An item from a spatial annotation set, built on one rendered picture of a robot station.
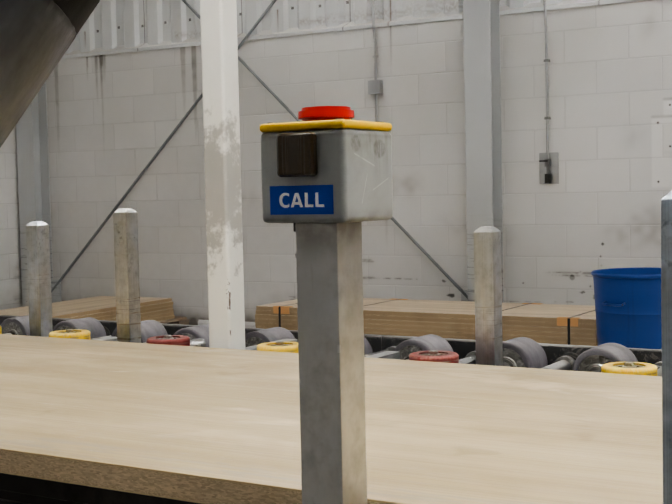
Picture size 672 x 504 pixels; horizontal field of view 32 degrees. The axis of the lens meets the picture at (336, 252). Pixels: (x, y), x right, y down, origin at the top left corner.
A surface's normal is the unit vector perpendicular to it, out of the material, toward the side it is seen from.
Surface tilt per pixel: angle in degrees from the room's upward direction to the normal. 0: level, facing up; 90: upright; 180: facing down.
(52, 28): 122
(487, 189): 90
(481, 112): 90
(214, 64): 90
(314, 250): 90
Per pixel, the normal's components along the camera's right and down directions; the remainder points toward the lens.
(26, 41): 0.83, 0.49
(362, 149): 0.85, 0.01
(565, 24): -0.49, 0.06
